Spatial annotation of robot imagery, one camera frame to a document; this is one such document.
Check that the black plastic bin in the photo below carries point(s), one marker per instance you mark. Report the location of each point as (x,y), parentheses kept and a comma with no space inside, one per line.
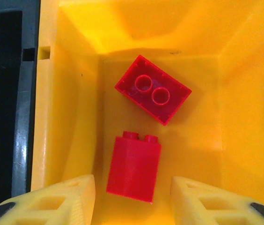
(1,93)

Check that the wide red lego brick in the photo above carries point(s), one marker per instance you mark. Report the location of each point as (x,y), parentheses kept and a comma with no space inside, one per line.
(146,75)

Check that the tall red lego brick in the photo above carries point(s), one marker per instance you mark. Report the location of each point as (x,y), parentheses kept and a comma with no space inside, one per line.
(132,168)

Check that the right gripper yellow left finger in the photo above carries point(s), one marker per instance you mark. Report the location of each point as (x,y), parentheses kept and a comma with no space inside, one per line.
(52,206)

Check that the yellow plastic bin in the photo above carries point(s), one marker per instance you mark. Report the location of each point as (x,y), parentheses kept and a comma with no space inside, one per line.
(239,93)

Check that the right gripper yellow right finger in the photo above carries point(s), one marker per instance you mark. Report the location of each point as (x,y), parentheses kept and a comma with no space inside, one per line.
(192,201)

